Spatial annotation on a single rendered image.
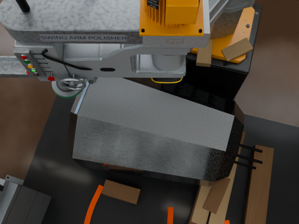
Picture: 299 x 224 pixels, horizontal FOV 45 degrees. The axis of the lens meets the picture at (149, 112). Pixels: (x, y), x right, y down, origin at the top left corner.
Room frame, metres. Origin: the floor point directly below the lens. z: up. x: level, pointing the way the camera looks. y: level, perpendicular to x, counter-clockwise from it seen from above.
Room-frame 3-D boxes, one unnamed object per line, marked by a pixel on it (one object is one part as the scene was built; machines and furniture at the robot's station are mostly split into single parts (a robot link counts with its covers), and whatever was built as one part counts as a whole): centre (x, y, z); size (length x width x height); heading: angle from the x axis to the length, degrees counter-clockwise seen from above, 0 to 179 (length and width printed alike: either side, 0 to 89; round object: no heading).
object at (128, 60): (0.96, 0.15, 1.35); 0.74 x 0.23 x 0.49; 86
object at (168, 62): (0.96, -0.12, 1.39); 0.19 x 0.19 x 0.20
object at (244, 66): (1.45, -0.54, 0.37); 0.66 x 0.66 x 0.74; 72
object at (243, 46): (1.24, -0.65, 0.80); 0.20 x 0.10 x 0.05; 111
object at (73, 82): (0.87, 0.42, 1.24); 0.15 x 0.10 x 0.15; 86
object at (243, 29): (1.45, -0.54, 0.76); 0.49 x 0.49 x 0.05; 72
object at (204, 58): (1.23, -0.42, 0.81); 0.20 x 0.10 x 0.05; 170
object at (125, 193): (0.35, 0.27, 0.07); 0.30 x 0.12 x 0.12; 71
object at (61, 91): (1.00, 0.54, 0.92); 0.21 x 0.21 x 0.01
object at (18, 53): (0.89, 0.61, 1.41); 0.08 x 0.03 x 0.28; 86
